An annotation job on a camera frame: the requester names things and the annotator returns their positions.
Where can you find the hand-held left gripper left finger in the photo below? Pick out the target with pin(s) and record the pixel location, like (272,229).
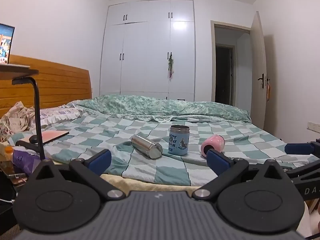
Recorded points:
(100,159)

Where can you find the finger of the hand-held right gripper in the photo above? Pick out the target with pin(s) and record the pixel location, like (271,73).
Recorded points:
(298,147)
(303,167)

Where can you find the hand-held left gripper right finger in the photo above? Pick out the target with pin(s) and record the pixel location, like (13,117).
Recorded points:
(217,162)

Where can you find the pink cup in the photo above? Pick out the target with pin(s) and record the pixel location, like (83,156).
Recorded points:
(215,142)

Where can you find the stainless steel cup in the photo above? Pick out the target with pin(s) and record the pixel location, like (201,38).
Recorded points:
(146,146)

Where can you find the blue printed cup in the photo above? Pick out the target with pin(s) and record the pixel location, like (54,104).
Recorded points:
(178,141)

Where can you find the green checkered bedsheet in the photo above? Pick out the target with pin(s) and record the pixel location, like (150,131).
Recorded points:
(105,135)

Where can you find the white ledge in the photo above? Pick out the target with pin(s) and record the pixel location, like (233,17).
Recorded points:
(313,127)

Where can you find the pink laptop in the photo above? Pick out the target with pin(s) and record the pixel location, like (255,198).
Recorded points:
(53,135)

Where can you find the purple floral pillow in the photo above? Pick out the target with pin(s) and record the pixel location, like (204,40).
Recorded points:
(57,113)

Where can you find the black mouse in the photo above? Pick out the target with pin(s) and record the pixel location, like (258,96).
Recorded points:
(33,138)

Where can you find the purple packet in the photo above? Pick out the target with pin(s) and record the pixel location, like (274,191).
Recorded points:
(26,158)

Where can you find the green floral duvet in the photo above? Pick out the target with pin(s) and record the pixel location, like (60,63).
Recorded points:
(160,106)

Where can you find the black overbed laptop table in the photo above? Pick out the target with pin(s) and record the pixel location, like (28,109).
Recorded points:
(37,110)

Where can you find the wooden headboard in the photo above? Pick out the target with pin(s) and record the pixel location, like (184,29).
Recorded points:
(60,85)

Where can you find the white door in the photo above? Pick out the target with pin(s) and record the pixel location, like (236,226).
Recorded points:
(258,67)

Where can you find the orange bottle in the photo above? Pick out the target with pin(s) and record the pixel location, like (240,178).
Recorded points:
(7,160)

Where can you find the crumpled floral cloth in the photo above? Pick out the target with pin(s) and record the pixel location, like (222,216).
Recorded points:
(17,116)

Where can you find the hanging green pink ornament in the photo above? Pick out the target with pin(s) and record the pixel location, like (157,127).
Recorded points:
(170,66)

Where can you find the white wardrobe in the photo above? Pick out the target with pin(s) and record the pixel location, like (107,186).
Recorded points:
(147,55)

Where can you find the screen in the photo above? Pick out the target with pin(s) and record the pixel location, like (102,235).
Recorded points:
(6,42)

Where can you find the door frame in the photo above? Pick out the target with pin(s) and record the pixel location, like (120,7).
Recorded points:
(212,62)

